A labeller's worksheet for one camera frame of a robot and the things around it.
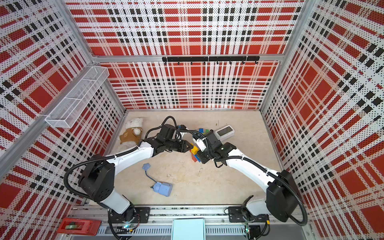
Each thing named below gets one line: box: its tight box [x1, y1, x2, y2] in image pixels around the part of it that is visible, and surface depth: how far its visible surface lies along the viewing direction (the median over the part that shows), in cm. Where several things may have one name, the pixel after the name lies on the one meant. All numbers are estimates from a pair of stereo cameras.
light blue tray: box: [171, 218, 206, 240], surface depth 68 cm
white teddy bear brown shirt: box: [119, 117, 143, 148], surface depth 97 cm
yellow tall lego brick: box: [191, 145, 199, 155], surface depth 86 cm
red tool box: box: [57, 218, 102, 236], surface depth 68 cm
